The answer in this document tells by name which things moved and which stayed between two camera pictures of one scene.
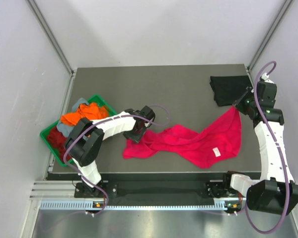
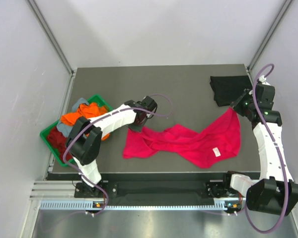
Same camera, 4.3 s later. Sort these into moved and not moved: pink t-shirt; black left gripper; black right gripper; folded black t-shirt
Moved: black left gripper
Not moved: folded black t-shirt; pink t-shirt; black right gripper
